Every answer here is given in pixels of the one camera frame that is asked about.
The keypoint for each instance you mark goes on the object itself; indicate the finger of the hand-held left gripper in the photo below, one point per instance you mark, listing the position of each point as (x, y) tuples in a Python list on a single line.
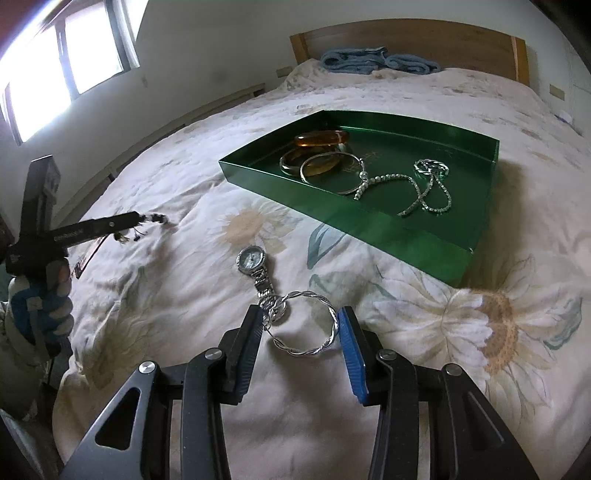
[(117, 222)]

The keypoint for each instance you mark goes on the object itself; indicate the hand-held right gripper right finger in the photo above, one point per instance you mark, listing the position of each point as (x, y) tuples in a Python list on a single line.
[(353, 355)]

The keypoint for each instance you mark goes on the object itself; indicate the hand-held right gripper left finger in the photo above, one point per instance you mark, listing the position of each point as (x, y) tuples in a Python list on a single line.
[(251, 341)]

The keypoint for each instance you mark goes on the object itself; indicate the twisted silver bangle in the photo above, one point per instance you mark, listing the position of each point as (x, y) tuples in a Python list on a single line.
[(323, 345)]

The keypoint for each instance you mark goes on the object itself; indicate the silver wristwatch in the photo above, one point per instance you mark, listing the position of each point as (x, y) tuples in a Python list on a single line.
[(249, 258)]

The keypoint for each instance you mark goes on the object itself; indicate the green box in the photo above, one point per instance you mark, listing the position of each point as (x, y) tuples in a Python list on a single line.
[(392, 240)]

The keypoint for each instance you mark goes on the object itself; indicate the plain silver bangle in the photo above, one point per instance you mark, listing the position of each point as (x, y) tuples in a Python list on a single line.
[(303, 171)]

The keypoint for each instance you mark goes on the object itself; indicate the amber bangle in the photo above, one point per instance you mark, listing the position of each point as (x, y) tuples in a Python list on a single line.
[(318, 138)]

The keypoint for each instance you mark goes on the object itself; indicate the person's left hand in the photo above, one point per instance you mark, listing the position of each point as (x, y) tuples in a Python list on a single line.
[(53, 307)]

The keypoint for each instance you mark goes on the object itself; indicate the floral bedspread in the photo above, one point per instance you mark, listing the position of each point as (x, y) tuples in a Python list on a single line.
[(161, 300)]

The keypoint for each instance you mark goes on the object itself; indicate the window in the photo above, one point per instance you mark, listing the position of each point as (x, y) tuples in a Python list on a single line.
[(41, 92)]

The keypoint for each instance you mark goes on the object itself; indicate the brown gold bangle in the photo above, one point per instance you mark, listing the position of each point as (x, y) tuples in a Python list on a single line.
[(288, 166)]

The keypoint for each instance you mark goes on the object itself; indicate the blue towel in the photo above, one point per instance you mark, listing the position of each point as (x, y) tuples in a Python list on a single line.
[(351, 62)]

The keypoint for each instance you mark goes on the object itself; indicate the wooden headboard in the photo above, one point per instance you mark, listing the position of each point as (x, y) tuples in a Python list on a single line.
[(415, 46)]

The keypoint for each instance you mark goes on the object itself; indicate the small white object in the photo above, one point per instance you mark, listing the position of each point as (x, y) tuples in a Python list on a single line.
[(566, 118)]

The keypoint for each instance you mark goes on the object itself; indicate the wall socket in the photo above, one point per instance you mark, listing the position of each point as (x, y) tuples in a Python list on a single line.
[(557, 92)]

